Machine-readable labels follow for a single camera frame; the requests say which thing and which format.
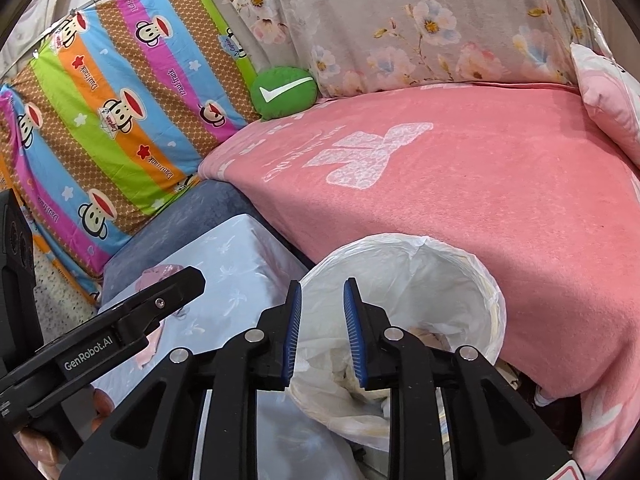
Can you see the pink cloth piece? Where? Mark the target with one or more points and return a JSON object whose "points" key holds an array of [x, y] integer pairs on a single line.
{"points": [[150, 350]]}

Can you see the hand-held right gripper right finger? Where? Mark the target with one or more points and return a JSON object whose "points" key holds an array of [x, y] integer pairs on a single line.
{"points": [[352, 330]]}

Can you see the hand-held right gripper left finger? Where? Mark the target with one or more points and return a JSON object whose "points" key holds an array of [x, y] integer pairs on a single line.
{"points": [[295, 330]]}

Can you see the blue sofa cushion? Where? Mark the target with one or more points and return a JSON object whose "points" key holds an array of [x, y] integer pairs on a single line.
{"points": [[200, 210]]}

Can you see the person's left hand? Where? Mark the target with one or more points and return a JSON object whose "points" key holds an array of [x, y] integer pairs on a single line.
{"points": [[37, 452]]}

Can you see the pink pillow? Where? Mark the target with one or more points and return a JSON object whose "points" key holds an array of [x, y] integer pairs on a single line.
{"points": [[610, 100]]}

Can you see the white plastic bag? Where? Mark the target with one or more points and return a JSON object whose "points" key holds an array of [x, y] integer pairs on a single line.
{"points": [[450, 280]]}

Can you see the pink blanket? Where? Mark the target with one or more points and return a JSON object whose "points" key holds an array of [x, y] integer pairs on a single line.
{"points": [[500, 185]]}

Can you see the light blue patterned cloth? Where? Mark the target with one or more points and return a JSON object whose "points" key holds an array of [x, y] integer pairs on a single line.
{"points": [[240, 260]]}

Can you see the green round cushion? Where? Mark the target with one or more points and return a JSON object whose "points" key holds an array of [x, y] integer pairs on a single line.
{"points": [[280, 105]]}

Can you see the striped monkey print cloth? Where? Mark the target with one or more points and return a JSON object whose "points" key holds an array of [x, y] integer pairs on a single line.
{"points": [[125, 110]]}

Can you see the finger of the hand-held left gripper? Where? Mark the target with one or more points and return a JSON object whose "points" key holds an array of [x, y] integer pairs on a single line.
{"points": [[165, 295]]}

